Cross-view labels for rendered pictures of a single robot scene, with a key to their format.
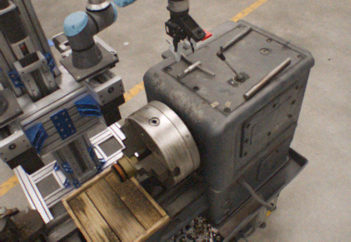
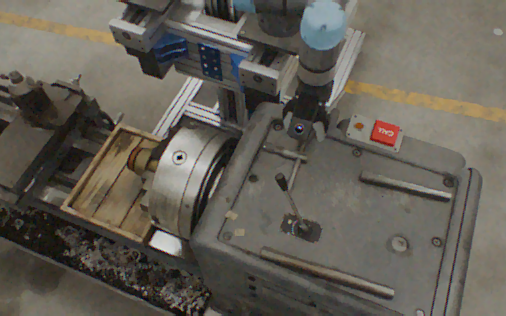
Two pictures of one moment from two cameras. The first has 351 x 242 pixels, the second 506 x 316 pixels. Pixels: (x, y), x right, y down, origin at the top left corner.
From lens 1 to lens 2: 80 cm
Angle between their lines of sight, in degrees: 37
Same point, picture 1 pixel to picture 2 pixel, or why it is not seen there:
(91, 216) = (115, 163)
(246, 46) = (394, 210)
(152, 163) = not seen: hidden behind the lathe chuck
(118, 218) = (123, 190)
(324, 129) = not seen: outside the picture
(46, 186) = (207, 94)
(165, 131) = (173, 177)
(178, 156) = (163, 211)
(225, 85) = (278, 214)
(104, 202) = not seen: hidden behind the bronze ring
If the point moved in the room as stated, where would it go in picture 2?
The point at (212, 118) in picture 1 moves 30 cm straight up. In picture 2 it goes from (206, 223) to (187, 157)
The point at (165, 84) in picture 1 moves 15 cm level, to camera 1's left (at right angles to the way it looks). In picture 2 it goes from (247, 138) to (217, 99)
